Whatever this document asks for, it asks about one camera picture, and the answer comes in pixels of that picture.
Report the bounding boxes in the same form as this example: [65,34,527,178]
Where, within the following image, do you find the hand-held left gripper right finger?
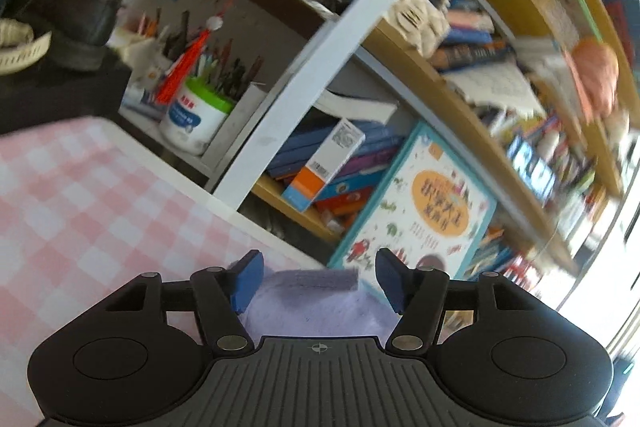
[375,248,546,355]

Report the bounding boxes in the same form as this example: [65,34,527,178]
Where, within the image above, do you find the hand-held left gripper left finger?
[102,249,265,355]

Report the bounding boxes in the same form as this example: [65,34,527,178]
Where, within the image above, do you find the purple and pink sweater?
[240,269,401,338]

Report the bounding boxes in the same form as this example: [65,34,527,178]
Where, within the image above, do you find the teal children's picture book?
[327,121,497,283]

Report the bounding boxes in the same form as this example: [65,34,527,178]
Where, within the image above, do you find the row of slim children's books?
[470,227,546,298]

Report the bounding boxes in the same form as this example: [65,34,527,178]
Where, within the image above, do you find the stack of blue books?
[265,119,406,233]

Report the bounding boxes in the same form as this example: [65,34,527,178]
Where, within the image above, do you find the white and orange box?
[282,118,366,212]

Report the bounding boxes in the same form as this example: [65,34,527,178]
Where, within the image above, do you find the white jar with green rim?
[160,76,236,155]

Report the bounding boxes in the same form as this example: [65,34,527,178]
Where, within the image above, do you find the pink checked table mat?
[0,117,326,427]

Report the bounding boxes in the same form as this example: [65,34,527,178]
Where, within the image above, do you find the bunch of pens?
[137,9,263,100]

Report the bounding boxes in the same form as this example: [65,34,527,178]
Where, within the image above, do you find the white and wooden bookshelf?
[100,0,640,308]

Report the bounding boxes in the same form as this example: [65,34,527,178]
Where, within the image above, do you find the red tassel ornament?
[155,0,266,105]

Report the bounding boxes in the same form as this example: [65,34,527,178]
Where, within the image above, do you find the white cloth pouch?
[115,32,171,92]

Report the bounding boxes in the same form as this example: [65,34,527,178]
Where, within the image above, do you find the leaning paperback books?
[431,0,518,72]

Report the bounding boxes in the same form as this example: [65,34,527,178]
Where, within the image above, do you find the cream quilted handbag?
[390,0,453,58]

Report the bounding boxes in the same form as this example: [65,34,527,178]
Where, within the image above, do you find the black box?
[0,52,131,135]

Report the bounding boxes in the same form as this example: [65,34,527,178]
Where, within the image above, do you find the brown leather shoe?
[30,0,123,72]

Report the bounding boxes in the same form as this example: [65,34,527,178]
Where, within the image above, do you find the white perforated strap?
[0,18,53,75]

